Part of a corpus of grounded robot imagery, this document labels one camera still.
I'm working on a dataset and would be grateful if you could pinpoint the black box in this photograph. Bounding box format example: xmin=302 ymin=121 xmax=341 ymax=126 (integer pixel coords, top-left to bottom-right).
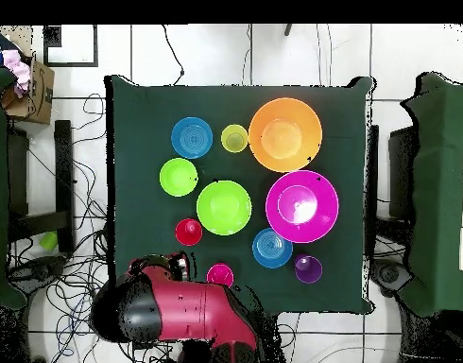
xmin=388 ymin=126 xmax=420 ymax=220

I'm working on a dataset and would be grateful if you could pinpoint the yellow plastic cup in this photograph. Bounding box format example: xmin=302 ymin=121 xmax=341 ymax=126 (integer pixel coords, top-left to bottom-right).
xmin=220 ymin=123 xmax=249 ymax=154

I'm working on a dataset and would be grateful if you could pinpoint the black metal stand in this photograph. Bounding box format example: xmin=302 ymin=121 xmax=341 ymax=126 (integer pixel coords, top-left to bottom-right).
xmin=6 ymin=119 xmax=76 ymax=253

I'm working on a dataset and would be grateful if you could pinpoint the black base with knob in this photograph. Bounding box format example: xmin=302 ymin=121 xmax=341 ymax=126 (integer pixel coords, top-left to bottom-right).
xmin=8 ymin=255 xmax=68 ymax=289

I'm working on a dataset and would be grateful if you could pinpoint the orange plastic bowl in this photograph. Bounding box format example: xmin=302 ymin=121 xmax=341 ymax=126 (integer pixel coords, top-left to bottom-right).
xmin=248 ymin=96 xmax=324 ymax=174

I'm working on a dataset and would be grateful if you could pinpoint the crimson pink plastic cup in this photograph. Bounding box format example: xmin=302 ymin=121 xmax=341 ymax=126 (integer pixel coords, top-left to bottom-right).
xmin=205 ymin=262 xmax=235 ymax=288

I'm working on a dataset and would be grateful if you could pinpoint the dark green table cloth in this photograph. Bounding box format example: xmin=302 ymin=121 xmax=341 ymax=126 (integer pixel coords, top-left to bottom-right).
xmin=104 ymin=74 xmax=376 ymax=316

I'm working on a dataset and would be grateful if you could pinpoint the purple plastic cup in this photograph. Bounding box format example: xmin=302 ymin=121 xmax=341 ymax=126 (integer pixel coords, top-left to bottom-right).
xmin=294 ymin=253 xmax=324 ymax=285

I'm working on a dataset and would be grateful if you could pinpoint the small green plastic bowl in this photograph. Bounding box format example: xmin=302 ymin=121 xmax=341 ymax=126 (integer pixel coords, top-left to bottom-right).
xmin=158 ymin=157 xmax=199 ymax=198

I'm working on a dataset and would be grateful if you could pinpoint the large pink plastic bowl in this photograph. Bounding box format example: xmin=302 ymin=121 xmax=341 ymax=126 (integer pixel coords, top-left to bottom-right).
xmin=265 ymin=169 xmax=340 ymax=244

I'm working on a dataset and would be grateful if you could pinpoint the pink cloth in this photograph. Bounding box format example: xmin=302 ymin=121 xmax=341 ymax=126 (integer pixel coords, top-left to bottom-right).
xmin=1 ymin=49 xmax=31 ymax=98

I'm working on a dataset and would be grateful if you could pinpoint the tangle of floor cables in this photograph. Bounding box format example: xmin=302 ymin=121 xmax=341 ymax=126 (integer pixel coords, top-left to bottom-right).
xmin=8 ymin=93 xmax=117 ymax=363

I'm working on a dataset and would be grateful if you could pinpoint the black floor cable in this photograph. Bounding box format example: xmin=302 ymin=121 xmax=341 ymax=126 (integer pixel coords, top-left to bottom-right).
xmin=162 ymin=25 xmax=186 ymax=87

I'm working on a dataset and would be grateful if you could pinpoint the blue plastic bowl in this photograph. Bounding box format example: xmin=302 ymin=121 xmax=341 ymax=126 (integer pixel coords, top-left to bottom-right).
xmin=251 ymin=227 xmax=294 ymax=269
xmin=170 ymin=115 xmax=214 ymax=160

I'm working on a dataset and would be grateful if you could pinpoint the large green plastic bowl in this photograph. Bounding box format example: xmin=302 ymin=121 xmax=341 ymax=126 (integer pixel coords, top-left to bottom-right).
xmin=196 ymin=180 xmax=253 ymax=236

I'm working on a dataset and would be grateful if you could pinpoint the green cup on floor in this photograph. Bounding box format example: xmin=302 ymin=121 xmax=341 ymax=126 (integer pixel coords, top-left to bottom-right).
xmin=39 ymin=231 xmax=59 ymax=251

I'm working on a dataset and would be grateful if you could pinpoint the red plastic cup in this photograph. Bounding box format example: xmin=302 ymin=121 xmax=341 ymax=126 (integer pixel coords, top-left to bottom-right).
xmin=174 ymin=217 xmax=204 ymax=248

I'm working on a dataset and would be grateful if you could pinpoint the black square frame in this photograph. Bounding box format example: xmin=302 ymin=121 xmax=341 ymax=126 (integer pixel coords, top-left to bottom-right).
xmin=43 ymin=25 xmax=99 ymax=68

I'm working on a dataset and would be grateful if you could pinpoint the grey black base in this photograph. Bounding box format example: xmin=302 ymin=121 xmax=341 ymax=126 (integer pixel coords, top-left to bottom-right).
xmin=370 ymin=260 xmax=412 ymax=297

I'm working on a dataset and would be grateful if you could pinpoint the brown cardboard box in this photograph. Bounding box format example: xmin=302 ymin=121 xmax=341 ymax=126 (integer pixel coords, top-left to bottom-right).
xmin=0 ymin=52 xmax=56 ymax=126

